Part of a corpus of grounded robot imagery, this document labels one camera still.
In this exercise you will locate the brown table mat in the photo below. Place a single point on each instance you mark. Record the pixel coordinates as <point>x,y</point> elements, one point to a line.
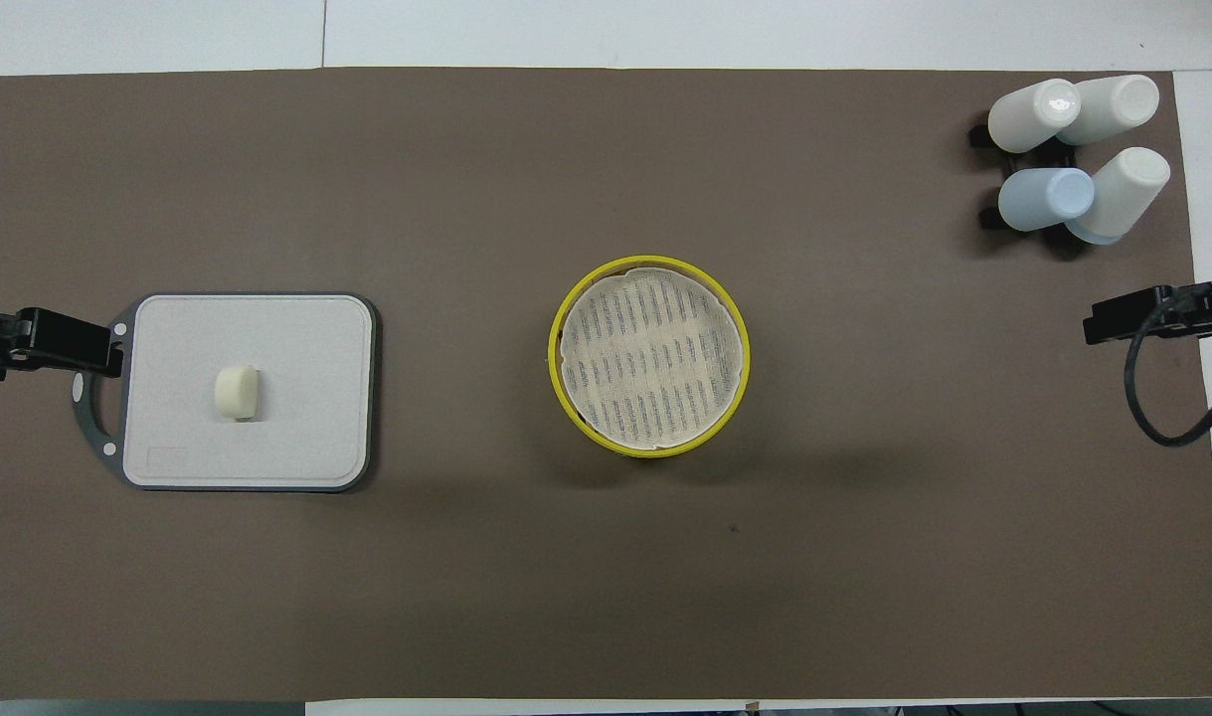
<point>864,447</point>

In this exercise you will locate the light blue plastic cup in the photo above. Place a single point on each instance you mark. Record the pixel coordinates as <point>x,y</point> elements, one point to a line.
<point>1043,199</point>

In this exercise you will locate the beige plastic cup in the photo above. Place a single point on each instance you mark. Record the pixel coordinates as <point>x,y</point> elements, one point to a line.
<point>1028,119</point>

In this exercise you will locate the black cup rack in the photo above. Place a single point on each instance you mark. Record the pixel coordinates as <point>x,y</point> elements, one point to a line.
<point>1058,156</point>

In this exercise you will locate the white plastic cup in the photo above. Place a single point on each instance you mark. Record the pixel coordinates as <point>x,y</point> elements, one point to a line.
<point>1127,189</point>
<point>1118,104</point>

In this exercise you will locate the yellow slatted steamer base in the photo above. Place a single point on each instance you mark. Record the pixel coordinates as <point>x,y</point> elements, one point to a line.
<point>655,456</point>

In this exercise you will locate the white gauze liner cloth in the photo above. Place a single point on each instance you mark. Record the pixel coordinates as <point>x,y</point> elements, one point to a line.
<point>650,358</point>

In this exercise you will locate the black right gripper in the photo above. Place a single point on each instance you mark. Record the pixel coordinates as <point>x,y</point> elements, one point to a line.
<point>1197,310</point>

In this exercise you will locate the yellow steamer lid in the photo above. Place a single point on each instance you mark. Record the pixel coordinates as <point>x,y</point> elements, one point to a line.
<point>555,358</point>

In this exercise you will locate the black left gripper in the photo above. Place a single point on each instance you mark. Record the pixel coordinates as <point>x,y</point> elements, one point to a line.
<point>29,338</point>

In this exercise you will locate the white steamed bun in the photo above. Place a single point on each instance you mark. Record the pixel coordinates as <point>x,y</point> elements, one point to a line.
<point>236,393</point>

